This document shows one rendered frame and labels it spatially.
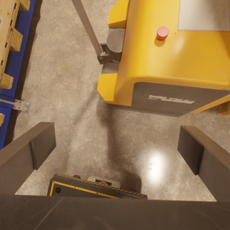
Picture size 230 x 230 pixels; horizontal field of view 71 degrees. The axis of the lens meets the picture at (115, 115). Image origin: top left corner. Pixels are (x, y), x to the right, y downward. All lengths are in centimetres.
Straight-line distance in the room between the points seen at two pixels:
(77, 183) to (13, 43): 119
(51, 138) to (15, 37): 151
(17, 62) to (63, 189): 115
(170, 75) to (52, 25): 160
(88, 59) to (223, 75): 127
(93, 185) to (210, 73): 95
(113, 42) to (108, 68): 20
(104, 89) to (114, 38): 34
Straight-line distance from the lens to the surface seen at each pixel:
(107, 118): 148
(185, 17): 72
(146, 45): 65
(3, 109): 166
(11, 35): 161
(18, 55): 177
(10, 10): 165
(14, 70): 172
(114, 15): 144
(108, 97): 114
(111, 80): 117
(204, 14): 74
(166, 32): 63
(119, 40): 119
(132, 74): 62
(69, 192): 128
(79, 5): 87
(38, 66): 187
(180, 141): 17
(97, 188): 121
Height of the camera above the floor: 145
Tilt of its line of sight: 80 degrees down
